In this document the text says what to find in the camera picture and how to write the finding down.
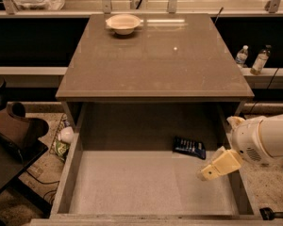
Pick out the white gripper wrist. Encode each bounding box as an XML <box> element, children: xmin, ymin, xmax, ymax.
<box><xmin>197</xmin><ymin>116</ymin><xmax>271</xmax><ymax>181</ymax></box>

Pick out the dark blue rxbar wrapper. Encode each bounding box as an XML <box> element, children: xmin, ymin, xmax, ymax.
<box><xmin>173</xmin><ymin>137</ymin><xmax>207</xmax><ymax>160</ymax></box>

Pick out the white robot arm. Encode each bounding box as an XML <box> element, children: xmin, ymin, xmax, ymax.
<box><xmin>197</xmin><ymin>114</ymin><xmax>283</xmax><ymax>181</ymax></box>

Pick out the open grey top drawer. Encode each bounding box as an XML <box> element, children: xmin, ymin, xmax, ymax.
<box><xmin>29</xmin><ymin>103</ymin><xmax>283</xmax><ymax>226</ymax></box>

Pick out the grey cabinet counter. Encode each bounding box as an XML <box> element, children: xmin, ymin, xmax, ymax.
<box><xmin>55</xmin><ymin>12</ymin><xmax>255</xmax><ymax>131</ymax></box>

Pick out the black caster wheel base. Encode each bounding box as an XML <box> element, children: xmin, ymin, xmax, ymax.
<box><xmin>259</xmin><ymin>207</ymin><xmax>283</xmax><ymax>220</ymax></box>

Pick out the clear water bottle blue label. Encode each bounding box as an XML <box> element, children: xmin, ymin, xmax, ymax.
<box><xmin>235</xmin><ymin>45</ymin><xmax>248</xmax><ymax>68</ymax></box>

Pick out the clear bottle yellow liquid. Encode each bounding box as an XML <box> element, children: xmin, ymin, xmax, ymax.
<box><xmin>250</xmin><ymin>45</ymin><xmax>271</xmax><ymax>75</ymax></box>

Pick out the white round object on floor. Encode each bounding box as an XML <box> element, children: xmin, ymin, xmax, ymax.
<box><xmin>58</xmin><ymin>127</ymin><xmax>74</xmax><ymax>144</ymax></box>

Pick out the green snack bag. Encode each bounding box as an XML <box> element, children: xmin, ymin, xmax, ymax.
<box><xmin>53</xmin><ymin>140</ymin><xmax>70</xmax><ymax>161</ymax></box>

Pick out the white paper bowl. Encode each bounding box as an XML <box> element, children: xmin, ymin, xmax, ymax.
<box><xmin>106</xmin><ymin>14</ymin><xmax>141</xmax><ymax>35</ymax></box>

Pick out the black office chair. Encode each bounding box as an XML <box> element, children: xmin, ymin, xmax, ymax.
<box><xmin>0</xmin><ymin>75</ymin><xmax>52</xmax><ymax>217</ymax></box>

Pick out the black floor cable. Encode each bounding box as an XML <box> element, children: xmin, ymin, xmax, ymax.
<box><xmin>25</xmin><ymin>169</ymin><xmax>60</xmax><ymax>205</ymax></box>

